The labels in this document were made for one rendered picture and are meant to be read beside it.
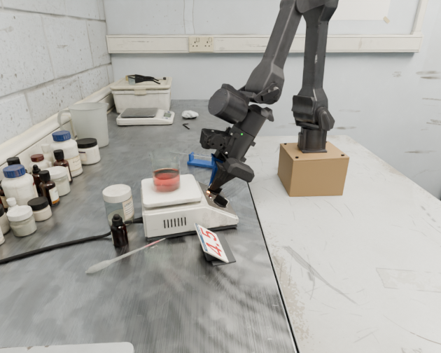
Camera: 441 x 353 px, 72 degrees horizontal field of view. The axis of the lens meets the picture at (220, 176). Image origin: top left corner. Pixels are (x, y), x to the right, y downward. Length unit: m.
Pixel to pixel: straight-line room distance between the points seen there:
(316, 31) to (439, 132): 2.00
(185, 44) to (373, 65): 1.20
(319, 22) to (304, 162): 0.32
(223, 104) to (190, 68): 1.43
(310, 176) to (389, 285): 0.32
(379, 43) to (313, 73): 1.47
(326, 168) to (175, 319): 0.52
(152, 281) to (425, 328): 0.43
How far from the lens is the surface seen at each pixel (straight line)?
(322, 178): 0.83
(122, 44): 2.03
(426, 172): 2.78
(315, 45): 0.79
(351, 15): 2.20
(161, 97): 1.69
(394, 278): 0.64
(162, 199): 0.63
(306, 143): 0.84
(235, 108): 0.62
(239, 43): 1.98
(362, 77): 2.28
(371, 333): 0.54
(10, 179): 0.83
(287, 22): 0.71
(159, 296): 0.55
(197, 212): 0.63
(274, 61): 0.69
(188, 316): 0.51
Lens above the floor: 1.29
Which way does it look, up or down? 25 degrees down
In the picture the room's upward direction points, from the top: straight up
